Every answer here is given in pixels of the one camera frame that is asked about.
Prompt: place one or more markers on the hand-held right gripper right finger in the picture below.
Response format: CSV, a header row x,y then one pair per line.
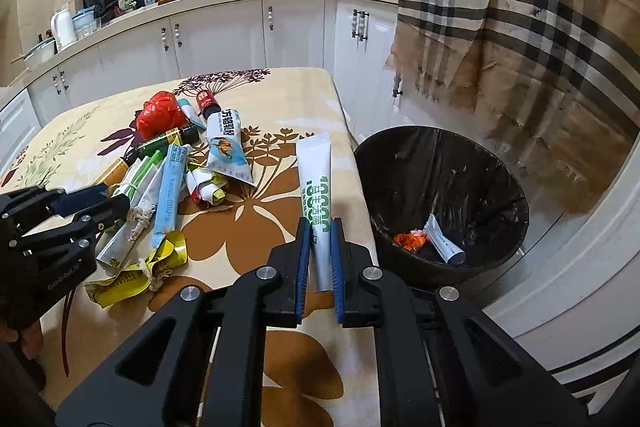
x,y
338,277

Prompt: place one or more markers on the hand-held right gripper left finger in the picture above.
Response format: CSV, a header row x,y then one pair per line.
x,y
299,272

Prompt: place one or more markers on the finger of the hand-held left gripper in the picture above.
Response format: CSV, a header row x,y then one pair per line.
x,y
80,201
105,212

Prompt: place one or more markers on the white tube gold print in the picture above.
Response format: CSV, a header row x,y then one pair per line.
x,y
127,232

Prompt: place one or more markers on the small amber bottle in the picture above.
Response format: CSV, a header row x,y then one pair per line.
x,y
114,171

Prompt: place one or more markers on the green and white tube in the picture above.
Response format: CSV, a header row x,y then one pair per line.
x,y
142,172

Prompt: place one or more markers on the white tube with green print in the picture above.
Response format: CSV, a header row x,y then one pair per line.
x,y
320,217

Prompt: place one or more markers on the yellow printed wrapper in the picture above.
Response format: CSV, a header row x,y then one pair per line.
x,y
120,287

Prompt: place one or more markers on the light blue tube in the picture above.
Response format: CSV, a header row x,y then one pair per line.
x,y
170,187

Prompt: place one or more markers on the yellow foil wrapper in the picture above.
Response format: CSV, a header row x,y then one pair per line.
x,y
172,252

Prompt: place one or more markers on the orange wrapper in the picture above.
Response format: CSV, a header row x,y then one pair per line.
x,y
410,241

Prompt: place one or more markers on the dark green yellow bottle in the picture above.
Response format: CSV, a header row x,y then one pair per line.
x,y
155,144

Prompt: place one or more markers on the white red yellow wrapper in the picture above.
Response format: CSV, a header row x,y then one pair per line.
x,y
205,187

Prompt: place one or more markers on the white tube with blue print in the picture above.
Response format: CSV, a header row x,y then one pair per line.
x,y
442,242

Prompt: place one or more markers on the red plastic bag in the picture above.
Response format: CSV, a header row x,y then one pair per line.
x,y
157,114

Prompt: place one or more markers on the teal and white tube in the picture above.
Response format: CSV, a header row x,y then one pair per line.
x,y
190,112

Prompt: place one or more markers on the white blue tube animal print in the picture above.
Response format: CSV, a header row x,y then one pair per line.
x,y
227,147

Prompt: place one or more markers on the trash bin with black bag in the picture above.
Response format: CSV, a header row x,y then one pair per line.
x,y
450,187

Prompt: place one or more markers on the brown bottle with red cap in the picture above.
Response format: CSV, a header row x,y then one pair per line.
x,y
207,103

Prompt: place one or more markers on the person's left hand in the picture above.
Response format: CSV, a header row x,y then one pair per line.
x,y
28,339

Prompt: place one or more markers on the white bowl with green rim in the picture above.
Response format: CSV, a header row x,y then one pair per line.
x,y
40,54

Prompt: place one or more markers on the floral tablecloth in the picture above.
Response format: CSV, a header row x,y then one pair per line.
x,y
275,107

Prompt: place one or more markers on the white electric kettle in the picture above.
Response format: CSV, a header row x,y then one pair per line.
x,y
64,29

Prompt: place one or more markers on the clear water filter pitcher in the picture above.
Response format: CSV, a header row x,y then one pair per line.
x,y
86,24

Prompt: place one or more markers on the white kitchen cabinets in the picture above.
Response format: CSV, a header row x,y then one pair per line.
x,y
225,32

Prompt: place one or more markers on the plaid cloth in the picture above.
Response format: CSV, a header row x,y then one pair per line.
x,y
525,32

